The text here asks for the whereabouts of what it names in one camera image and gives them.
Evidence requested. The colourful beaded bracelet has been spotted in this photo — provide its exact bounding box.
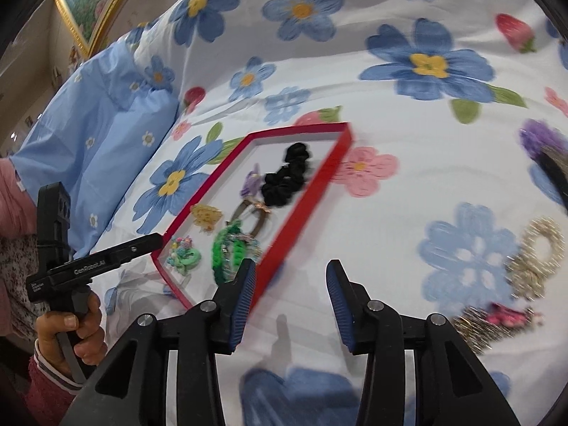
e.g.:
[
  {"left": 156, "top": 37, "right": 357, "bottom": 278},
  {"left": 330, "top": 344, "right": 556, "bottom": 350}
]
[{"left": 165, "top": 235, "right": 196, "bottom": 263}]

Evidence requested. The person's left hand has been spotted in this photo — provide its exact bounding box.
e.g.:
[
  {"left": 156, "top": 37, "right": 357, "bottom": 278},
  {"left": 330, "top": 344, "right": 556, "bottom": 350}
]
[{"left": 34, "top": 295, "right": 107, "bottom": 376}]

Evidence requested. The pearl bead bracelet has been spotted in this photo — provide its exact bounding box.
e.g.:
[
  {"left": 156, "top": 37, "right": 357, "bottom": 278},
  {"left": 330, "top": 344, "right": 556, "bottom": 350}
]
[{"left": 506, "top": 217, "right": 561, "bottom": 299}]

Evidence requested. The blue floral bedsheet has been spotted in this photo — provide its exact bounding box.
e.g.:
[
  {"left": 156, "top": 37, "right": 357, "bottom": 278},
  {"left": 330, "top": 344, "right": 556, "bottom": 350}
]
[{"left": 102, "top": 0, "right": 568, "bottom": 426}]

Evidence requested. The gold framed painting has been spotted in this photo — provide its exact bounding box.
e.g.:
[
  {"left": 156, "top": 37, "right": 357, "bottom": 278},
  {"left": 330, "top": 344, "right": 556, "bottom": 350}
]
[{"left": 53, "top": 0, "right": 149, "bottom": 58}]

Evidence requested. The green scrunchie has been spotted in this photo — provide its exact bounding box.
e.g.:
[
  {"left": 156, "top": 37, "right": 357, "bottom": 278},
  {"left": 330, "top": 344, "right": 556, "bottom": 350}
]
[{"left": 212, "top": 224, "right": 262, "bottom": 287}]

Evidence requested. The metal chain necklace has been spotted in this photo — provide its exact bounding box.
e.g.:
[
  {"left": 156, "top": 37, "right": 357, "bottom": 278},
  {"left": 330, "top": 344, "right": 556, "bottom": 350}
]
[{"left": 453, "top": 306, "right": 540, "bottom": 356}]

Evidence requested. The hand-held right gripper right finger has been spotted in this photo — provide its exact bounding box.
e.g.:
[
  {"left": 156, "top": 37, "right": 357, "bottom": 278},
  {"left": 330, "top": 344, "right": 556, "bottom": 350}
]
[{"left": 325, "top": 260, "right": 522, "bottom": 426}]

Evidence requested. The red shallow cardboard box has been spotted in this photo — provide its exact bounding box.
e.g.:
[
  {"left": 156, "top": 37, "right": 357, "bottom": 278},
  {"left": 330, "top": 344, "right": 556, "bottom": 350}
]
[{"left": 152, "top": 122, "right": 353, "bottom": 310}]

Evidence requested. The yellow bow hair clip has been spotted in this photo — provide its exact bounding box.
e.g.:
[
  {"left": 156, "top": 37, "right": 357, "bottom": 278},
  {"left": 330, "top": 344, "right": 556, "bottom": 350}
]
[{"left": 191, "top": 203, "right": 223, "bottom": 234}]

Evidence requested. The green hair tie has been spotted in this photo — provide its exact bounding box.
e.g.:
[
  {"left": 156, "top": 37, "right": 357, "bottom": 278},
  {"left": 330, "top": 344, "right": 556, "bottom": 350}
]
[{"left": 171, "top": 248, "right": 203, "bottom": 276}]

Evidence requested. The light blue pillow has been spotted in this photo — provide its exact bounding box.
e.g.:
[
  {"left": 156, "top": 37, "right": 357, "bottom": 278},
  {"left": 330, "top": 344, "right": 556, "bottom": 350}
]
[{"left": 13, "top": 31, "right": 180, "bottom": 260}]

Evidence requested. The purple flower hair claw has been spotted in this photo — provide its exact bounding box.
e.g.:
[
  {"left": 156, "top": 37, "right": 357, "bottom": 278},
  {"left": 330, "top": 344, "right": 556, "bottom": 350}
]
[{"left": 518, "top": 119, "right": 568, "bottom": 214}]

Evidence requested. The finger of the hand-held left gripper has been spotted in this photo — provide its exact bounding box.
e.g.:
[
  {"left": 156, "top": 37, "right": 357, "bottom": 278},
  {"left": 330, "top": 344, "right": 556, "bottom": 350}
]
[{"left": 113, "top": 233, "right": 164, "bottom": 263}]

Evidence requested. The person's left forearm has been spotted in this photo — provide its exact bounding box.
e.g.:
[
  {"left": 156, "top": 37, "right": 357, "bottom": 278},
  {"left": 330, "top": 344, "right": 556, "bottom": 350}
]
[{"left": 27, "top": 342, "right": 87, "bottom": 426}]

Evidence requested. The brown hair tie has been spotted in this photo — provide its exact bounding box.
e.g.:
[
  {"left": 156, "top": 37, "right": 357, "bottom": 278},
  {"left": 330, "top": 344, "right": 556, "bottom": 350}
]
[{"left": 230, "top": 197, "right": 275, "bottom": 240}]

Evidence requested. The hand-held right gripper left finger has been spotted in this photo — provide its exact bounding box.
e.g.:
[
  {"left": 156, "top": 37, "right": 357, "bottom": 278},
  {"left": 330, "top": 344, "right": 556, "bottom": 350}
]
[{"left": 60, "top": 258, "right": 258, "bottom": 426}]

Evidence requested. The person's pink floral clothing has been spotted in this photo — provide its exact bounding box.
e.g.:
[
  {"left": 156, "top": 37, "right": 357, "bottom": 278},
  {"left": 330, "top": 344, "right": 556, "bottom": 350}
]
[{"left": 0, "top": 160, "right": 54, "bottom": 338}]

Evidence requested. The purple heart hair tie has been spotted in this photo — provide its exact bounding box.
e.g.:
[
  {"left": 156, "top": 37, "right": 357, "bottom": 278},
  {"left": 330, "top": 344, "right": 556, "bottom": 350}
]
[{"left": 241, "top": 164, "right": 267, "bottom": 198}]

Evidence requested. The pink and white charm bracelet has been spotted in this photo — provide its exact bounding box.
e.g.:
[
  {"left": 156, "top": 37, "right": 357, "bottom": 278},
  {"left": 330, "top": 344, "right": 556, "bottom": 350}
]
[{"left": 486, "top": 302, "right": 546, "bottom": 327}]

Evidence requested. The black scrunchie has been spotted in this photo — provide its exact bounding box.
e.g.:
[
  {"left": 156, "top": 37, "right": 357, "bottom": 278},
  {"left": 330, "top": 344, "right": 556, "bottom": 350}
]
[{"left": 261, "top": 142, "right": 312, "bottom": 208}]

